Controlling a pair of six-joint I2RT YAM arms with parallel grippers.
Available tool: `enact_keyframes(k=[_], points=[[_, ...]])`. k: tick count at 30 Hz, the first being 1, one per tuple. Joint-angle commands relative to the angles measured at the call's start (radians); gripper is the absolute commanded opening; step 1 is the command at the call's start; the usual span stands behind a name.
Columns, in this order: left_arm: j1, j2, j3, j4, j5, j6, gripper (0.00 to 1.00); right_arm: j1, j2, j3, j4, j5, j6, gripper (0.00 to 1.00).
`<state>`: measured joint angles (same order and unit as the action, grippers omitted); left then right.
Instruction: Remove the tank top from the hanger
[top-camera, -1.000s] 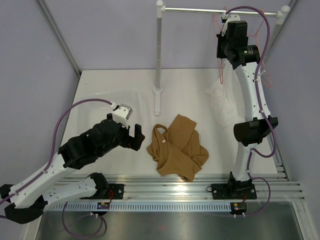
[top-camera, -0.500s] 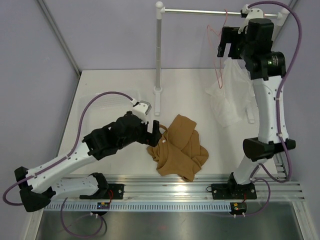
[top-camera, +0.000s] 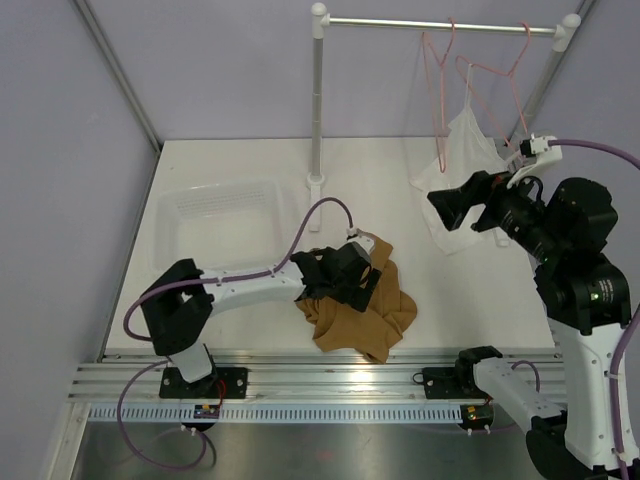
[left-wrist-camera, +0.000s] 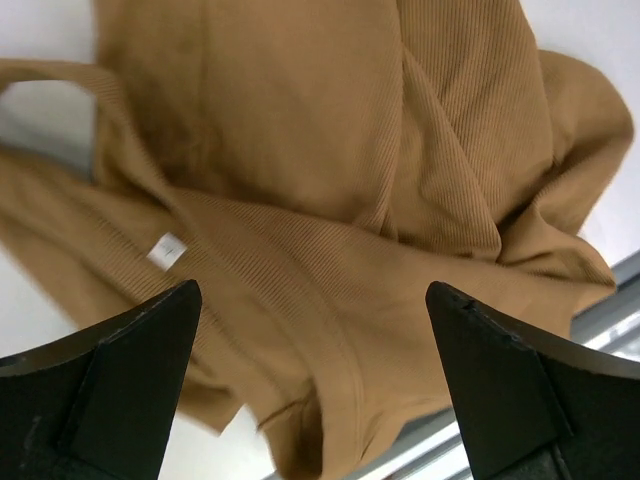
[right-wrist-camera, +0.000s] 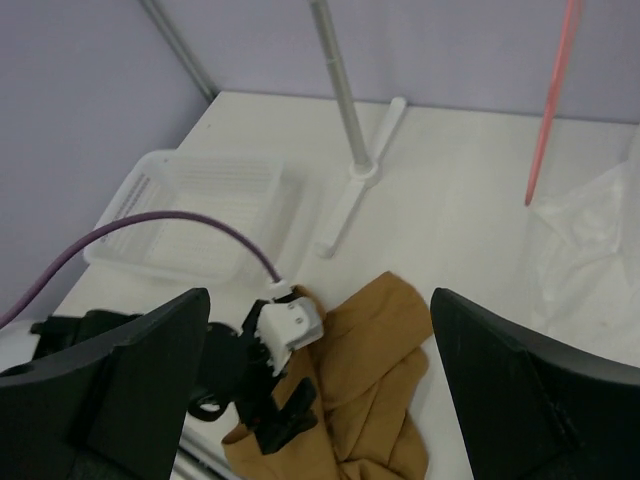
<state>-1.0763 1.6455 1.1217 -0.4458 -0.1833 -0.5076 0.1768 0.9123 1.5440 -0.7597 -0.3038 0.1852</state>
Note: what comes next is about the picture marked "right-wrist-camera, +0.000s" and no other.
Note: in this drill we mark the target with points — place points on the white clothes rack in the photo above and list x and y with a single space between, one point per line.
365 170

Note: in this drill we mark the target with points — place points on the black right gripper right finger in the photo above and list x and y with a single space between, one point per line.
531 407

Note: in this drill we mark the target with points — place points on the pink wire hanger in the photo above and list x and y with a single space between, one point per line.
570 25

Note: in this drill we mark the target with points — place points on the white tank top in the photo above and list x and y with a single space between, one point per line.
585 264

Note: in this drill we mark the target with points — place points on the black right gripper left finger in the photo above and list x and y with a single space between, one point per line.
111 407

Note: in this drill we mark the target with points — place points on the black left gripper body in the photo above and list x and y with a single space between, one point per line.
273 423

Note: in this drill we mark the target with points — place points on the brown tank top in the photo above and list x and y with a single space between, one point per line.
365 368

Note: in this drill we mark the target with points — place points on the left aluminium frame post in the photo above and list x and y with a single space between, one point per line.
158 15

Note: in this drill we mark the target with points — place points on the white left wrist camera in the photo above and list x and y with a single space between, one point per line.
288 322

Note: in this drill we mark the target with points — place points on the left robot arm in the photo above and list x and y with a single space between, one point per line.
243 367

